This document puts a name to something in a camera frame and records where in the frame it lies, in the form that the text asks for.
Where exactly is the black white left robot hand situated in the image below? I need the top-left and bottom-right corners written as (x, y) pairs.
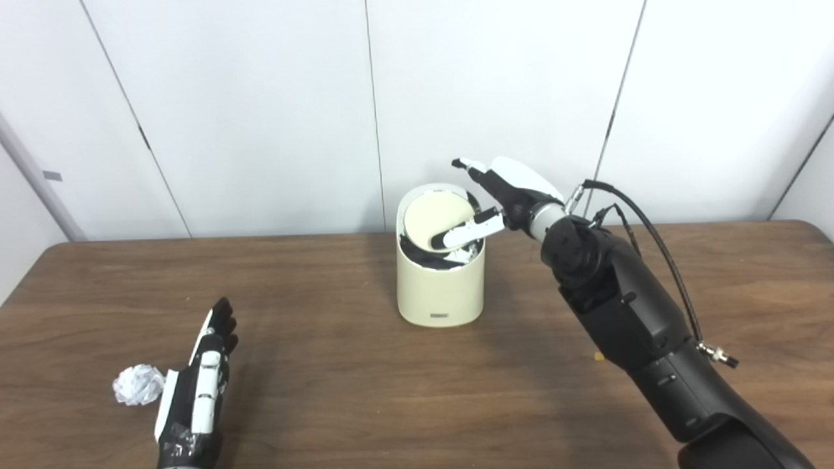
top-left (154, 298), bottom-right (239, 469)

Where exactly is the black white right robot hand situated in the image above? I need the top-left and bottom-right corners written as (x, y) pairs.
top-left (452, 156), bottom-right (566, 253)

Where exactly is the white paper ball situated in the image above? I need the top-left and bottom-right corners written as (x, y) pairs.
top-left (112, 365), bottom-right (166, 406)

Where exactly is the round cream bin lid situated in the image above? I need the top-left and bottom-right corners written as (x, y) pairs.
top-left (403, 193), bottom-right (475, 252)

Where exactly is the cream-colored cylindrical bin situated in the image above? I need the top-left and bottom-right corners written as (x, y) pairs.
top-left (396, 184), bottom-right (486, 328)

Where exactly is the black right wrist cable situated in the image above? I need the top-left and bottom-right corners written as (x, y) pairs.
top-left (566, 179), bottom-right (740, 369)

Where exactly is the gray wall corner post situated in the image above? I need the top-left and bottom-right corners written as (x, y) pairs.
top-left (0, 111), bottom-right (89, 243)

